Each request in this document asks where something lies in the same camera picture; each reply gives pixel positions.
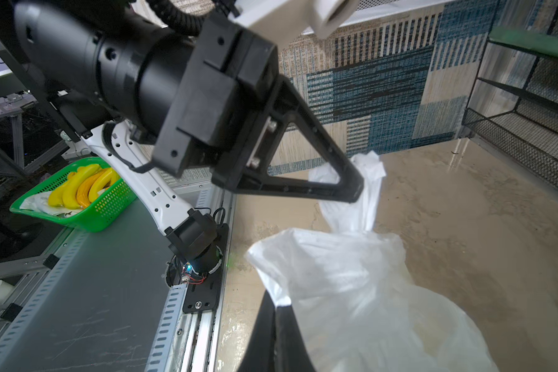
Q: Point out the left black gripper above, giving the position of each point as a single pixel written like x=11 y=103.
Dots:
x=220 y=104

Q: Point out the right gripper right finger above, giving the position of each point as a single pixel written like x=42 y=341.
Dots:
x=290 y=351

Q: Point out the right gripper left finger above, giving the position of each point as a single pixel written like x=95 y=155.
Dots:
x=260 y=351

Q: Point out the white plastic bag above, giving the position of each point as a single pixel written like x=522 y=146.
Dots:
x=356 y=305

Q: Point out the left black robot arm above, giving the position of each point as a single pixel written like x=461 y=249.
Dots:
x=103 y=50

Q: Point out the green plastic basket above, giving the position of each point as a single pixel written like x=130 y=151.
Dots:
x=95 y=218

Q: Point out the yellow bananas in green basket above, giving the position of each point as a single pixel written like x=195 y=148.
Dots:
x=83 y=187

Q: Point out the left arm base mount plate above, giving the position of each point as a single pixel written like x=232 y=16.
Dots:
x=202 y=293

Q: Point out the black wire shelf rack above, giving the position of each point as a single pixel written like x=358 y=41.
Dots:
x=513 y=106

